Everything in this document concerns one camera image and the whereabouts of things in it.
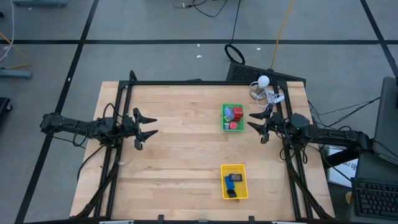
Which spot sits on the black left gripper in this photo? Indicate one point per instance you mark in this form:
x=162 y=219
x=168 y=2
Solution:
x=129 y=127

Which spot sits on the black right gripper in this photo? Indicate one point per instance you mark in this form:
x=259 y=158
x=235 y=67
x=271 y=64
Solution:
x=276 y=123

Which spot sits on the dark blue small box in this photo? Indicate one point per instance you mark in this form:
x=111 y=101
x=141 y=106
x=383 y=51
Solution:
x=232 y=193

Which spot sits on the grey flat panel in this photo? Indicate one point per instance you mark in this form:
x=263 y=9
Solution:
x=387 y=118

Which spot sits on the pink-red cube sharpener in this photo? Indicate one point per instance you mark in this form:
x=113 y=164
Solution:
x=233 y=125

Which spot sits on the black perforated panel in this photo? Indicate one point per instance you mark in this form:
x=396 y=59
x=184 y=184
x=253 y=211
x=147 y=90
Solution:
x=245 y=73

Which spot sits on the black object at floor edge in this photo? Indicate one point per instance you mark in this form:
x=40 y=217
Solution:
x=3 y=105

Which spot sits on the light blue small box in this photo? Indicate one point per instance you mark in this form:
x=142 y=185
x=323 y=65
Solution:
x=229 y=113

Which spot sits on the grey floor bar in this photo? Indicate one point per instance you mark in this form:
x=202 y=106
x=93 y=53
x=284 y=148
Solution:
x=40 y=3
x=15 y=73

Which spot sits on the green plastic tray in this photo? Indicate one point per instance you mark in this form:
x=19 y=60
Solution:
x=224 y=106

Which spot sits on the black framed small card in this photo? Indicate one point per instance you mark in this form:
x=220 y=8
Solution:
x=236 y=177

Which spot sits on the yellow plastic tray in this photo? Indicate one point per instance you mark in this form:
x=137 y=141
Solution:
x=242 y=189

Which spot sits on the black keyboard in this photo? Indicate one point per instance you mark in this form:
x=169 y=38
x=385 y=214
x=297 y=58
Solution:
x=376 y=199

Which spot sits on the purple small spool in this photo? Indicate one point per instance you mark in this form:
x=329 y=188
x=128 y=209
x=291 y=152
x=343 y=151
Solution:
x=226 y=126

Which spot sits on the black aluminium table frame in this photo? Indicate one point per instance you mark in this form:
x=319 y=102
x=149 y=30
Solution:
x=202 y=83

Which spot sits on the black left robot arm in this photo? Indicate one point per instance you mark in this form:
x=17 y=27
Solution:
x=62 y=124

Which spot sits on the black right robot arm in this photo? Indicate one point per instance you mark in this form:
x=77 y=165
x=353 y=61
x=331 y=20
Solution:
x=335 y=137

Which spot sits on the blue framed small card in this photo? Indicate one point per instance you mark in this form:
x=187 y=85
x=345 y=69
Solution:
x=229 y=182

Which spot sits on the white paper sheet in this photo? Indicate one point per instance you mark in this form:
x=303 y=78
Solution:
x=342 y=174

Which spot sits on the black diagonal beam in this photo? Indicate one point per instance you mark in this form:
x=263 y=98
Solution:
x=345 y=157

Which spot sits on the white globe desk lamp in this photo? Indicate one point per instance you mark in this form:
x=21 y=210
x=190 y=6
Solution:
x=263 y=81

